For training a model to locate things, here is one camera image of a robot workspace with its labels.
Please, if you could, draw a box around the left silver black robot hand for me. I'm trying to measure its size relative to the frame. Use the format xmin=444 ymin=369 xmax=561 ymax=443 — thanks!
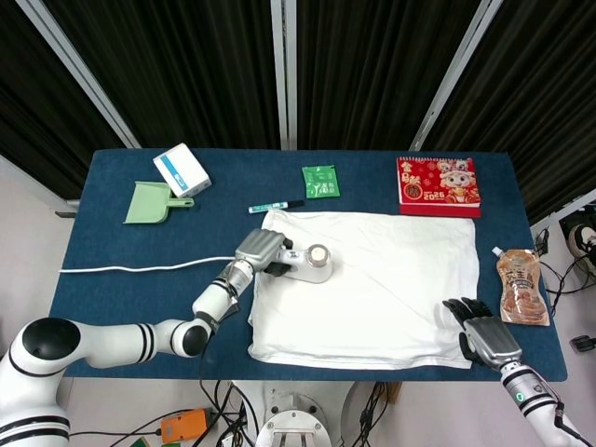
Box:
xmin=235 ymin=227 xmax=294 ymax=278

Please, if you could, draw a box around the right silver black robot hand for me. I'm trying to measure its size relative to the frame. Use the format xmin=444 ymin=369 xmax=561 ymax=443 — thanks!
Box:
xmin=441 ymin=297 xmax=522 ymax=372

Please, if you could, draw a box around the green marker pen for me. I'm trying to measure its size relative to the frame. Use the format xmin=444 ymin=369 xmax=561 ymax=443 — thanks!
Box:
xmin=248 ymin=199 xmax=306 ymax=215

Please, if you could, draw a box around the thin white cable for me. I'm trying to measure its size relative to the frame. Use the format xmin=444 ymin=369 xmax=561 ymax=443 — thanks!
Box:
xmin=58 ymin=254 xmax=238 ymax=275

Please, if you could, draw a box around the white cloth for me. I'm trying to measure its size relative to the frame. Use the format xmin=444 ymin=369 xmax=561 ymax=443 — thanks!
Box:
xmin=246 ymin=209 xmax=482 ymax=372

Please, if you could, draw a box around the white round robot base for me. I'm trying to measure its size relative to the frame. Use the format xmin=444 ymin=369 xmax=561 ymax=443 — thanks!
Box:
xmin=254 ymin=381 xmax=355 ymax=447

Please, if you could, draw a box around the brown spout pouch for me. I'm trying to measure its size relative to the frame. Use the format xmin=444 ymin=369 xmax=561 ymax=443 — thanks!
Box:
xmin=492 ymin=245 xmax=551 ymax=327

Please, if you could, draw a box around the green sachet packet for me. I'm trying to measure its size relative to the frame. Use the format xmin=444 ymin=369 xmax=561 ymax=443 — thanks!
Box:
xmin=301 ymin=164 xmax=342 ymax=200

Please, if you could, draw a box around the white blue cardboard box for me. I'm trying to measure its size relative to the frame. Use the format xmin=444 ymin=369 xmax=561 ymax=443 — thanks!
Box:
xmin=153 ymin=143 xmax=211 ymax=198

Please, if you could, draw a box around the light green plastic dustpan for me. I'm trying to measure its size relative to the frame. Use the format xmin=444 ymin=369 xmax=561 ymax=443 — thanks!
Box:
xmin=122 ymin=181 xmax=196 ymax=225

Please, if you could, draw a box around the blue felt table cover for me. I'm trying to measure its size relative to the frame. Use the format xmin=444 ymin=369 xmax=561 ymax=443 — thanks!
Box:
xmin=34 ymin=148 xmax=569 ymax=383

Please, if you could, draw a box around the black white sneaker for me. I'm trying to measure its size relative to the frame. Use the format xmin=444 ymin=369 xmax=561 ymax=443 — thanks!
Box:
xmin=561 ymin=222 xmax=596 ymax=257

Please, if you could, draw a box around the red desk calendar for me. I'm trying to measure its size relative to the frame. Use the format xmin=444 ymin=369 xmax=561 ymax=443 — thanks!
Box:
xmin=396 ymin=156 xmax=482 ymax=219

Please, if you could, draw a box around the black pleated curtain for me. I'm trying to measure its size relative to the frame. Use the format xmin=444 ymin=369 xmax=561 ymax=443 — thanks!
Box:
xmin=0 ymin=0 xmax=596 ymax=224

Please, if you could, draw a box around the orange floor device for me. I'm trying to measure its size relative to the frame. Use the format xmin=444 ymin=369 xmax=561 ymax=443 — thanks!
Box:
xmin=160 ymin=408 xmax=210 ymax=443

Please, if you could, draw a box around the grey aluminium frame post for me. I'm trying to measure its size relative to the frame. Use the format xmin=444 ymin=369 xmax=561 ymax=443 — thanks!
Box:
xmin=16 ymin=0 xmax=142 ymax=149
xmin=270 ymin=0 xmax=298 ymax=151
xmin=409 ymin=0 xmax=505 ymax=151

